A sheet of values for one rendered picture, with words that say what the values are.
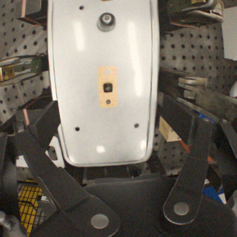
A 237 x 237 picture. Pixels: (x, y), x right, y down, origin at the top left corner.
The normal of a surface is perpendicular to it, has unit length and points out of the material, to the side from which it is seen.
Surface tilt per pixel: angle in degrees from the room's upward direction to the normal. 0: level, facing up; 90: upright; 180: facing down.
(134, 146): 0
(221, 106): 81
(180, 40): 0
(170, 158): 0
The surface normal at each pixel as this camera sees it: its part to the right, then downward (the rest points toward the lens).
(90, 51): 0.10, 0.39
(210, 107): -0.97, 0.11
